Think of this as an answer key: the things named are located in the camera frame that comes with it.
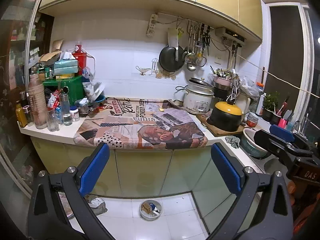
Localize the white trash bin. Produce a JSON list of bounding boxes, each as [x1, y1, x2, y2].
[[138, 199, 163, 221]]

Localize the small potted plant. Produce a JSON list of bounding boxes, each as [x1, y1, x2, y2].
[[262, 91, 279, 122]]

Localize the white bowl in sink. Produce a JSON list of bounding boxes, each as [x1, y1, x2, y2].
[[240, 128, 268, 159]]

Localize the grey dish cloth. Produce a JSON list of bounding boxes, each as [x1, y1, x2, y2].
[[225, 135, 240, 148]]

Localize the black pot yellow lid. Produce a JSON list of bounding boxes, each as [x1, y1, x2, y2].
[[207, 101, 242, 132]]

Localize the clear glass bottle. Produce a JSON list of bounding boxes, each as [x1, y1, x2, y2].
[[59, 93, 73, 126]]

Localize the clear drinking glass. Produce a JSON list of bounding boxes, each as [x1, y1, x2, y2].
[[47, 107, 59, 132]]

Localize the printed newspaper table mat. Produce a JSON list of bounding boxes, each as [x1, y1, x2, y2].
[[73, 98, 208, 150]]

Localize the white medicine jar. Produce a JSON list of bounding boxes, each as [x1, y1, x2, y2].
[[70, 106, 80, 122]]

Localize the wooden cutting board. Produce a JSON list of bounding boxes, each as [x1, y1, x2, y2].
[[196, 115, 245, 137]]

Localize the pink utensil holder pot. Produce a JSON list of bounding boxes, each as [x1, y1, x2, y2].
[[213, 76, 232, 87]]

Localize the yellow oil bottle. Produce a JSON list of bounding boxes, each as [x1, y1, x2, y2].
[[15, 101, 28, 128]]

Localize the white electric rice cooker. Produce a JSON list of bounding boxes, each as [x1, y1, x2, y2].
[[183, 77, 214, 114]]

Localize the green storage box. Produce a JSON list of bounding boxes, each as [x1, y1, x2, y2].
[[43, 76, 85, 105]]

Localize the ribbed brown plastic bottle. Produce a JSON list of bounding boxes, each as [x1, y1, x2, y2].
[[28, 74, 48, 129]]

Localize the hanging metal strainer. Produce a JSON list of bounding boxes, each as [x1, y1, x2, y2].
[[195, 55, 207, 67]]

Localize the teal tissue box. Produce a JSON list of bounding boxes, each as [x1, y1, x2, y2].
[[53, 59, 78, 76]]

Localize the hanging metal ladle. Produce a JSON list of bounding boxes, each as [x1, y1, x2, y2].
[[184, 24, 196, 72]]

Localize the red canister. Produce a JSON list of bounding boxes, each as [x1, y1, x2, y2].
[[72, 44, 87, 75]]

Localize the black hanging wok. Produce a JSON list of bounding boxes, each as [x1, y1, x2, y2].
[[159, 46, 184, 72]]

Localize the white power strip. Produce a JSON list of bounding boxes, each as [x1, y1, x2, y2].
[[146, 14, 158, 37]]

